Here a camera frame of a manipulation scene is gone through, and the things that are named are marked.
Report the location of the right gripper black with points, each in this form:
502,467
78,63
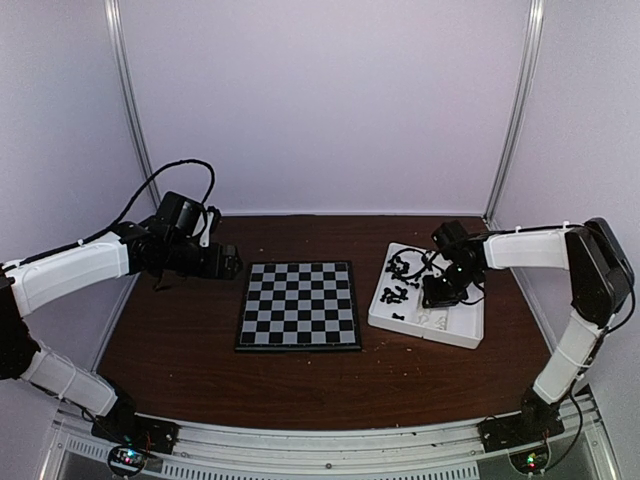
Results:
433,297

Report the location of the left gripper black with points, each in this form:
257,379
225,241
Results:
213,270

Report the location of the black white chessboard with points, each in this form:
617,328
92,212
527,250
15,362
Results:
299,306

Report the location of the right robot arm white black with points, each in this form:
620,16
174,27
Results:
601,280

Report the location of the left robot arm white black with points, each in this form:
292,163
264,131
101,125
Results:
126,249

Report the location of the white chess pieces pile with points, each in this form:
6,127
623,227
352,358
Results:
435,319

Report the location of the black chess pieces upper cluster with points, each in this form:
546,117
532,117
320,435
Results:
401,271

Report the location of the black chess pieces cluster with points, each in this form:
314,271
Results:
401,271
395,295

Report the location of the black chess pieces lower cluster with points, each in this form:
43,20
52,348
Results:
395,295

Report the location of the right controller board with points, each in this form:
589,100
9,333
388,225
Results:
530,461

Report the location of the controller board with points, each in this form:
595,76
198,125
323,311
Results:
530,461
125,461

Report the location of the left controller board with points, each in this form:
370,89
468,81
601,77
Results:
125,461

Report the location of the white plastic tray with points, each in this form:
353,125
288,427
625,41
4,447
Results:
465,326

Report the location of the left aluminium frame post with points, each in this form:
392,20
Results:
117,37

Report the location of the aluminium frame post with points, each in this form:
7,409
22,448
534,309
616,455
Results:
527,70
117,37

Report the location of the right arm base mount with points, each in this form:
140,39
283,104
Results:
520,425

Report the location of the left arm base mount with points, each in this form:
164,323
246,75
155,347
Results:
123,425

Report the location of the aluminium front rail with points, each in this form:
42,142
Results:
439,451

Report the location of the right aluminium frame post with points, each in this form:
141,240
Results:
527,70

